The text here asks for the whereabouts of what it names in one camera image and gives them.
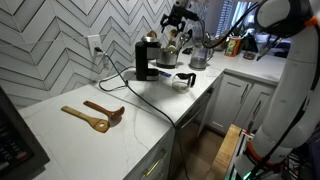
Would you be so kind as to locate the white base cabinets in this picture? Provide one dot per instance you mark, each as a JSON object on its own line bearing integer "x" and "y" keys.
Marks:
{"x": 233, "y": 98}

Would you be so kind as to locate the wooden spoon in holder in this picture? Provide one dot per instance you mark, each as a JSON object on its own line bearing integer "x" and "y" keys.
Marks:
{"x": 172, "y": 35}

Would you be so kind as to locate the dark wooden spoon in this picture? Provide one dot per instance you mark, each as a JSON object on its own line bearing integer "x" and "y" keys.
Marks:
{"x": 112, "y": 115}

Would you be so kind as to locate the light wooden spatula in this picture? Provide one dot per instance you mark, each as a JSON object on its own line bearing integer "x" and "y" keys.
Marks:
{"x": 97, "y": 124}

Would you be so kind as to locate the black silver coffee maker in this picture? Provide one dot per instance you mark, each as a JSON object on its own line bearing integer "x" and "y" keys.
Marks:
{"x": 144, "y": 52}

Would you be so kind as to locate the white wall outlet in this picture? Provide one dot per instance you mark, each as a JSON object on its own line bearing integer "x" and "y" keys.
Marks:
{"x": 93, "y": 42}

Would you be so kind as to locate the steel utensil holder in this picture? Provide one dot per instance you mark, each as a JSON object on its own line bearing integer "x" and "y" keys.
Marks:
{"x": 167, "y": 59}

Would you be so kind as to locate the wooden robot cart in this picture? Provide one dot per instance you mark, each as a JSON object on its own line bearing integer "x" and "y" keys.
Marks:
{"x": 232, "y": 146}

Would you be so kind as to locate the orange green canister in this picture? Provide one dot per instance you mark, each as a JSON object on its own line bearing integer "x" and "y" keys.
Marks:
{"x": 232, "y": 46}

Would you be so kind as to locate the glass blender jar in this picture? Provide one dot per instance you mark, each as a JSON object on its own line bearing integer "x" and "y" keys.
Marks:
{"x": 200, "y": 55}

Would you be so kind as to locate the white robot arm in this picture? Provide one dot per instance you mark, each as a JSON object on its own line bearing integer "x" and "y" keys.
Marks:
{"x": 295, "y": 106}

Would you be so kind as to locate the steel ladle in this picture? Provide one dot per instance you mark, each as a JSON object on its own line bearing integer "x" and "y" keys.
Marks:
{"x": 184, "y": 38}

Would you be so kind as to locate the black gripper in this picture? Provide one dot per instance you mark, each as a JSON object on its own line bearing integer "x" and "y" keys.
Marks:
{"x": 180, "y": 10}

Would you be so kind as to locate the black microwave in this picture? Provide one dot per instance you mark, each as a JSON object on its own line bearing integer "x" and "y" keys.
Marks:
{"x": 22, "y": 157}

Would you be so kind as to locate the glass coffee carafe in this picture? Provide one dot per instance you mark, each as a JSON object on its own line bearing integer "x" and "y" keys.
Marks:
{"x": 182, "y": 82}

